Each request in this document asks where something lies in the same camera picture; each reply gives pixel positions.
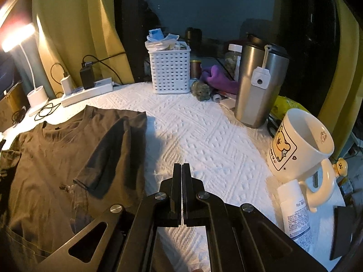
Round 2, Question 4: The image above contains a dark brown t-shirt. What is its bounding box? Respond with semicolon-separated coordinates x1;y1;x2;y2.
1;106;147;271

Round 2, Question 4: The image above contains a white textured table cover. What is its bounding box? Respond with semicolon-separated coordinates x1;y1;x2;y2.
0;82;345;272

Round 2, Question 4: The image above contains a small grey plush toy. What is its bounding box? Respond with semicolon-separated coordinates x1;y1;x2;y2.
191;80;212;101

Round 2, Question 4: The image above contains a white lotion bottle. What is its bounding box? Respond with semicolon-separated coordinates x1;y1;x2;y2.
277;179;313;252

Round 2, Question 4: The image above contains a white perforated plastic basket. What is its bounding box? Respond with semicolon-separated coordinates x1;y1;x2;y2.
149;42;191;95

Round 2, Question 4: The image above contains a white bear mug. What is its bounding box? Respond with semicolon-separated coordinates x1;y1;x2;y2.
267;108;348;212

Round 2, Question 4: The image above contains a purple cloth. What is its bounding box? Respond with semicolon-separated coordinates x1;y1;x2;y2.
200;65;239;95

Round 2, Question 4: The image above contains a white power strip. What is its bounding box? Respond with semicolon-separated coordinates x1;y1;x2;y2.
60;78;113;107

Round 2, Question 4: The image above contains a small brown tin can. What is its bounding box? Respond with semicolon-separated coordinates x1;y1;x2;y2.
190;60;202;79

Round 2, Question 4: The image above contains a glass jar white lid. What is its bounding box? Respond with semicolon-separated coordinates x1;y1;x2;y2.
225;44;242;81

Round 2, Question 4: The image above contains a black power adapter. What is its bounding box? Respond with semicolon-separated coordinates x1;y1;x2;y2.
79;66;95;90

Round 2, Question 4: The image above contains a white USB charger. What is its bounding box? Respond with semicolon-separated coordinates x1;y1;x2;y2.
60;75;74;96

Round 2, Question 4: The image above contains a stainless steel tumbler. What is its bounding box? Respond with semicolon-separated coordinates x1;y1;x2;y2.
234;33;289;128

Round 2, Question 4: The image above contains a black phone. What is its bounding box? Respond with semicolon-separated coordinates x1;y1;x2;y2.
330;206;355;260

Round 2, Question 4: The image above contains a white desk lamp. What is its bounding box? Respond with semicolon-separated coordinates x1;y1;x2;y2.
1;23;49;117

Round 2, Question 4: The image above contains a brown cardboard box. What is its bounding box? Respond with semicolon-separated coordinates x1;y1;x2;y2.
0;82;29;132

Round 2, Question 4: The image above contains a yellow curtain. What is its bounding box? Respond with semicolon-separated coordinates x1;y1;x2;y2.
32;0;135;93

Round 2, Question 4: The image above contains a black coiled cable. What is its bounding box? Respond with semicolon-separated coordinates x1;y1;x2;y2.
34;101;62;121

